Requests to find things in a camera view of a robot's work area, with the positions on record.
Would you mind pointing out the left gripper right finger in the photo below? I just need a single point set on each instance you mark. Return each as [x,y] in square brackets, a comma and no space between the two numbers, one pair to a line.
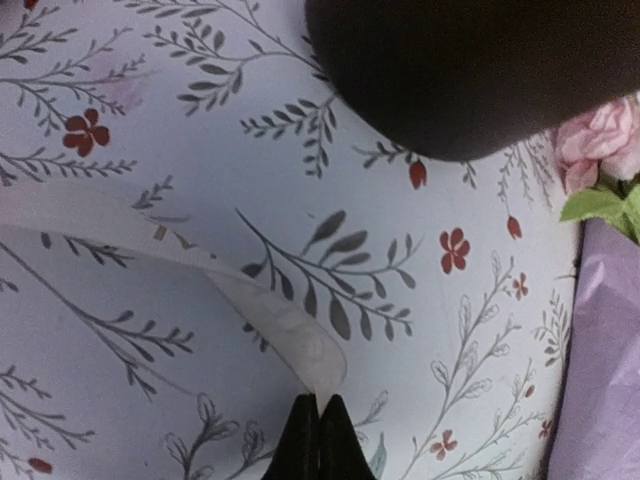
[340,454]

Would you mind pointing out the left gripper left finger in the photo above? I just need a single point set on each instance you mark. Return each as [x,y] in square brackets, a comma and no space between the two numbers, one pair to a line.
[296,456]

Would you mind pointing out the purple flower bouquet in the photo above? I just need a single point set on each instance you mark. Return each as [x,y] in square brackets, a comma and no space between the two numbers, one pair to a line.
[597,154]

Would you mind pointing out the cream ribbon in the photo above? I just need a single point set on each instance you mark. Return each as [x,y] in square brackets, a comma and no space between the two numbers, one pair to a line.
[69,209]

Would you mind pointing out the tall black vase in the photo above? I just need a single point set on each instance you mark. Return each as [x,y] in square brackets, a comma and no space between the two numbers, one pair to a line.
[460,80]

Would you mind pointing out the floral patterned table mat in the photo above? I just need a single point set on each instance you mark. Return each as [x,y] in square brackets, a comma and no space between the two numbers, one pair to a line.
[195,229]

